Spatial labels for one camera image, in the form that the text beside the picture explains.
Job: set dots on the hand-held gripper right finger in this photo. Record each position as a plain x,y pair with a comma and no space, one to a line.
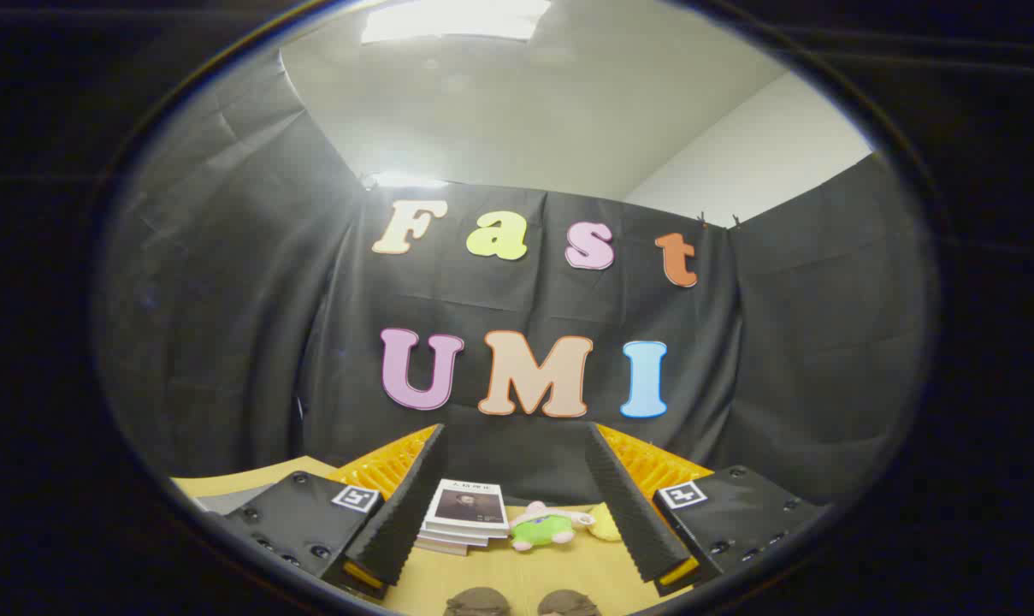
632,505

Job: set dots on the green plush toy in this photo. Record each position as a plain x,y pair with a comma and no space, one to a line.
538,530

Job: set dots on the brown fuzzy shoe with bow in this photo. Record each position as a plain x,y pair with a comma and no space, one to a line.
478,602
568,604

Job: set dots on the ceiling light panel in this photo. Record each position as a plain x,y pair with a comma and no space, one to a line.
452,19

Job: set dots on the yellow plush toy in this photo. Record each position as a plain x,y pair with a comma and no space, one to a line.
604,522

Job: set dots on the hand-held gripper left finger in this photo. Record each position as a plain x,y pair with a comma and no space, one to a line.
405,505

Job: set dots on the white paperback book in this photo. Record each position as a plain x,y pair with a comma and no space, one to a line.
457,540
441,547

